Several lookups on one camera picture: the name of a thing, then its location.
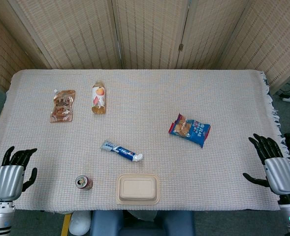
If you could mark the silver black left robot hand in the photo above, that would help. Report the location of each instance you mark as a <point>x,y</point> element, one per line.
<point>8,182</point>

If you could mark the light woven tablecloth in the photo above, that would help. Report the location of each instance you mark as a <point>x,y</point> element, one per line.
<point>144,103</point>

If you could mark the yellow floor tape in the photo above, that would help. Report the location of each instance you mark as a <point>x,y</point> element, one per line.
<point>66,225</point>

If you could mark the blue biscuit snack bag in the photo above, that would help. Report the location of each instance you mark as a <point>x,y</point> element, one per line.
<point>191,130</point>

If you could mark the red cartoon drink can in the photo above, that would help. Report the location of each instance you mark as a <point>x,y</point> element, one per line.
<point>84,183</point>

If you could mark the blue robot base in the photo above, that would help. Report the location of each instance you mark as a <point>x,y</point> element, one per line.
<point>105,223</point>

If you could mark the peach juice plastic bottle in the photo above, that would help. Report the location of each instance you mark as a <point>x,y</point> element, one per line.
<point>98,98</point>

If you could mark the metal screen hinge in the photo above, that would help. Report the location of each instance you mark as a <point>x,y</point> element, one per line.
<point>181,47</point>

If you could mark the brown sauce spout pouch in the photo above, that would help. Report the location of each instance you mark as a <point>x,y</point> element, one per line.
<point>62,105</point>

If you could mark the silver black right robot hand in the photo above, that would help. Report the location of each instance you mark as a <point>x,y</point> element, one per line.
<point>281,174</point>

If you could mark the beige pulp lunch box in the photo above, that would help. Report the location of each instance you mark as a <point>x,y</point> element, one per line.
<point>138,189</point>

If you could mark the white rounded robot cover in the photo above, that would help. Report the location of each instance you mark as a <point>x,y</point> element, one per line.
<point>78,222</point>

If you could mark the blue white toothpaste tube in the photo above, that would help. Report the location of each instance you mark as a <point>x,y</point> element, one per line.
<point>121,150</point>

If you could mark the woven folding screen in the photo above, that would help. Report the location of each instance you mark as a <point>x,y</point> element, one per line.
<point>149,32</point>

